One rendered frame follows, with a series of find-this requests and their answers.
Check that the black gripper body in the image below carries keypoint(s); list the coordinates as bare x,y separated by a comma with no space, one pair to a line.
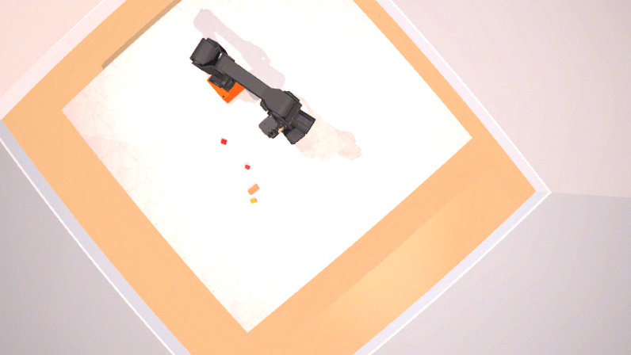
294,134

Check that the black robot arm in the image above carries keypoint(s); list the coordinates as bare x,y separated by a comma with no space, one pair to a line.
225,72

